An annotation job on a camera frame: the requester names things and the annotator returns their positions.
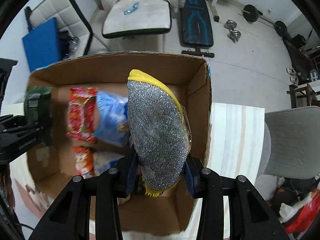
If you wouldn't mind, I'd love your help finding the white blue tissue box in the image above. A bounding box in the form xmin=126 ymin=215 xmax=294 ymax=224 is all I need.
xmin=93 ymin=152 xmax=124 ymax=176

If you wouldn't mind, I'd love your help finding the green snack packet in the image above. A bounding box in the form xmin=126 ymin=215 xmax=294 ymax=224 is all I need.
xmin=24 ymin=86 xmax=52 ymax=126

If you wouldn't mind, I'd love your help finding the silver yellow scouring sponge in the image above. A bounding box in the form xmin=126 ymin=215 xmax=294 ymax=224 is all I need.
xmin=127 ymin=69 xmax=192 ymax=197

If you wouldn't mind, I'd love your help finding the small red snack packet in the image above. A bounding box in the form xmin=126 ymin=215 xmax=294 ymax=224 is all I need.
xmin=73 ymin=146 xmax=95 ymax=178

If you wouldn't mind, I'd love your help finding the blue tissue pack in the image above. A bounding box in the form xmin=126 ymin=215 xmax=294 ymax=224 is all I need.
xmin=93 ymin=90 xmax=130 ymax=147

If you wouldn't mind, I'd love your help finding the large red snack packet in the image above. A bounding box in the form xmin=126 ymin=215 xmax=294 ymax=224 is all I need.
xmin=67 ymin=87 xmax=98 ymax=143

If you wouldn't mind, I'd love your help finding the cat plush toy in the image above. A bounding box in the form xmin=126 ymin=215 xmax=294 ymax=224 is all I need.
xmin=15 ymin=179 xmax=50 ymax=219

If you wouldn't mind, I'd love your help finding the blue folded mat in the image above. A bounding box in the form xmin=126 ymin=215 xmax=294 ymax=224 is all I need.
xmin=22 ymin=17 xmax=62 ymax=72

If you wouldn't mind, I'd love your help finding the open cardboard box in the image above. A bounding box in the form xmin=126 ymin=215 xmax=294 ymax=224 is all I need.
xmin=27 ymin=52 xmax=212 ymax=239

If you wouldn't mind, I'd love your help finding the white goose plush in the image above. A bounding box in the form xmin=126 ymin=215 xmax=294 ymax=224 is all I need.
xmin=278 ymin=192 xmax=315 ymax=223

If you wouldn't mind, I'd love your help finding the grey fabric chair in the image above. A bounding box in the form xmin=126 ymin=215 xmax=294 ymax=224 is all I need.
xmin=258 ymin=106 xmax=319 ymax=179

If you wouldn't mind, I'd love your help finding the beige quilted chair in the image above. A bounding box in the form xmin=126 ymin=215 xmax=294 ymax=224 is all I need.
xmin=24 ymin=0 xmax=111 ymax=58

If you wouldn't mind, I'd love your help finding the red bag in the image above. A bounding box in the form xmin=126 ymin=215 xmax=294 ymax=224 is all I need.
xmin=284 ymin=189 xmax=319 ymax=234

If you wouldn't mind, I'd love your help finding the dark wooden chair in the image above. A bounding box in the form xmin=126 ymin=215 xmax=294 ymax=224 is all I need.
xmin=286 ymin=80 xmax=319 ymax=108

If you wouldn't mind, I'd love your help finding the chrome dumbbell pair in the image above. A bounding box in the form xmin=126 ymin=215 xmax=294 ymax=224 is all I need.
xmin=223 ymin=20 xmax=241 ymax=43

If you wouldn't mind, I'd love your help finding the black blue weight bench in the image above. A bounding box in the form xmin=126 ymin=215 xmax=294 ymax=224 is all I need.
xmin=180 ymin=0 xmax=215 ymax=58

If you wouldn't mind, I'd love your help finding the white padded chair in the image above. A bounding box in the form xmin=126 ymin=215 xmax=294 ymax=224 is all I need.
xmin=102 ymin=0 xmax=171 ymax=39

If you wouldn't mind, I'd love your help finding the floor barbell with plates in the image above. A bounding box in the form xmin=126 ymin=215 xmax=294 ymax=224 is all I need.
xmin=241 ymin=4 xmax=288 ymax=37

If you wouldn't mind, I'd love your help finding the blue wrapper on chair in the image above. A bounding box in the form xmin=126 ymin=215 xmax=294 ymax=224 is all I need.
xmin=124 ymin=2 xmax=139 ymax=15

